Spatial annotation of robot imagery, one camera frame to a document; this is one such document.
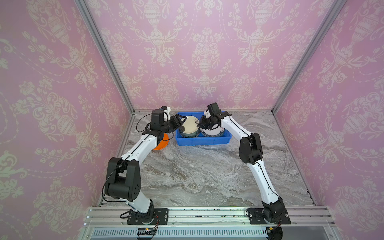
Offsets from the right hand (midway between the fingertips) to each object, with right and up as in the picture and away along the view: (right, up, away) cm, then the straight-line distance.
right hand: (197, 124), depth 103 cm
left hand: (-7, +3, -17) cm, 19 cm away
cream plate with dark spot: (-5, -1, +1) cm, 5 cm away
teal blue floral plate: (-5, -7, 0) cm, 9 cm away
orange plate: (-23, -13, -2) cm, 26 cm away
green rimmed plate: (+12, -5, 0) cm, 13 cm away
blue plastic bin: (-10, -11, -1) cm, 15 cm away
